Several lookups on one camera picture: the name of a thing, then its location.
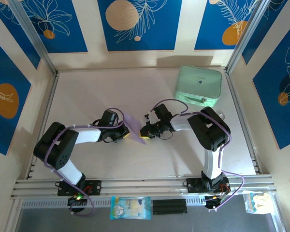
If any aluminium corner post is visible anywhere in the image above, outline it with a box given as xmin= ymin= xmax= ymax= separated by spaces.
xmin=8 ymin=0 xmax=58 ymax=74
xmin=226 ymin=0 xmax=268 ymax=73

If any aluminium table side rail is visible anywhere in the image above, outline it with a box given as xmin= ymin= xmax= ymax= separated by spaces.
xmin=26 ymin=72 xmax=60 ymax=179
xmin=226 ymin=71 xmax=261 ymax=174

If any blue snack packet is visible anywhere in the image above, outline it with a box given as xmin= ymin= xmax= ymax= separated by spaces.
xmin=110 ymin=196 xmax=152 ymax=220

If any slotted grey cable duct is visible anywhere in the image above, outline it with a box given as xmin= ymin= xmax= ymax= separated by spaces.
xmin=20 ymin=196 xmax=245 ymax=210

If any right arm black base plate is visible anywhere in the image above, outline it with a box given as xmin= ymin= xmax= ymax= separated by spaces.
xmin=186 ymin=177 xmax=231 ymax=194

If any aluminium frame beam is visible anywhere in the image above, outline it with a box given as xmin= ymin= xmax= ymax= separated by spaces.
xmin=11 ymin=175 xmax=277 ymax=200

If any clear bag of yellow pieces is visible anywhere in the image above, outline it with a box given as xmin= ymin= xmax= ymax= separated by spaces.
xmin=242 ymin=190 xmax=273 ymax=215

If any mint green zip case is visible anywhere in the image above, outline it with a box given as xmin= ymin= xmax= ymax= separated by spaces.
xmin=174 ymin=64 xmax=223 ymax=109

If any black ribbed block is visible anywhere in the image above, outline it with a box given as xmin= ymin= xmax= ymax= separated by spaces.
xmin=152 ymin=199 xmax=188 ymax=216

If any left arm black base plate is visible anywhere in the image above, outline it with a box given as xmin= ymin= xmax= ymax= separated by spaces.
xmin=57 ymin=179 xmax=102 ymax=197

